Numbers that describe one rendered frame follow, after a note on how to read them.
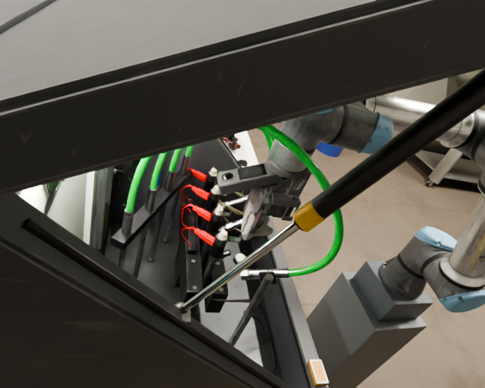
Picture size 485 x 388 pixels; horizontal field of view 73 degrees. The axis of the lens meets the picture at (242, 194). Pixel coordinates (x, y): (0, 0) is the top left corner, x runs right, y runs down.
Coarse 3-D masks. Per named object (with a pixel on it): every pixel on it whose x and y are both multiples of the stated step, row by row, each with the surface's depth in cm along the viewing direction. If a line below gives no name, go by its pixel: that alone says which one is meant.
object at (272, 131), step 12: (276, 132) 47; (288, 144) 48; (300, 156) 48; (144, 168) 57; (312, 168) 49; (132, 180) 59; (324, 180) 49; (132, 192) 60; (132, 204) 62; (336, 216) 52; (336, 228) 53; (336, 240) 54; (336, 252) 55; (324, 264) 57
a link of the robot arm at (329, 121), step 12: (336, 108) 53; (288, 120) 55; (300, 120) 53; (312, 120) 53; (324, 120) 53; (336, 120) 54; (288, 132) 56; (300, 132) 54; (312, 132) 54; (324, 132) 55; (336, 132) 55; (300, 144) 56; (312, 144) 56
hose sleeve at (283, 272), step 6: (252, 270) 63; (258, 270) 63; (264, 270) 62; (270, 270) 62; (276, 270) 62; (282, 270) 61; (288, 270) 61; (252, 276) 63; (258, 276) 63; (276, 276) 61; (282, 276) 61; (288, 276) 61
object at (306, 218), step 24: (480, 72) 20; (456, 96) 20; (480, 96) 20; (432, 120) 21; (456, 120) 21; (408, 144) 22; (360, 168) 23; (384, 168) 23; (336, 192) 24; (360, 192) 24; (312, 216) 25; (240, 264) 29; (216, 288) 30
